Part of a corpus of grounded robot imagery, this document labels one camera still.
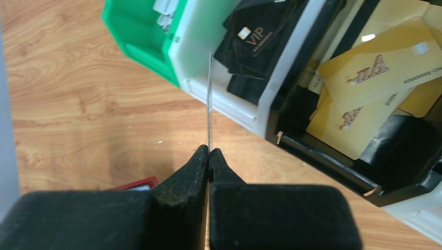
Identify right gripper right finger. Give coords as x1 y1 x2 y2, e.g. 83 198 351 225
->
208 148 248 250

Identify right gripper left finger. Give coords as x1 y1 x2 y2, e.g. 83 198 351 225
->
150 145 209 249

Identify red leather card holder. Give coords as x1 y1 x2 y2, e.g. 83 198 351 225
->
108 177 158 191

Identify grey card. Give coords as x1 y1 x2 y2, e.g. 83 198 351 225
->
206 51 213 153

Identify white bin with black parts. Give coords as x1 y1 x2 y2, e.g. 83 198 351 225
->
168 0 341 139

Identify black parts in bin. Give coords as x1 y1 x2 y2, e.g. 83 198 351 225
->
214 1 307 104

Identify grey metal parts in bin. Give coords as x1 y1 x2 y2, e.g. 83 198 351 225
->
153 0 179 33

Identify green plastic bin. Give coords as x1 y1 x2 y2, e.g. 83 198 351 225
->
102 0 187 87

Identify black plastic bin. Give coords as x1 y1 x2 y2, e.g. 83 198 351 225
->
270 1 441 206

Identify wooden pieces in bin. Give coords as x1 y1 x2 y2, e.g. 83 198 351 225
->
306 1 441 159

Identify white bin at end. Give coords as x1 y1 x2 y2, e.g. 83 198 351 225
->
383 183 441 244

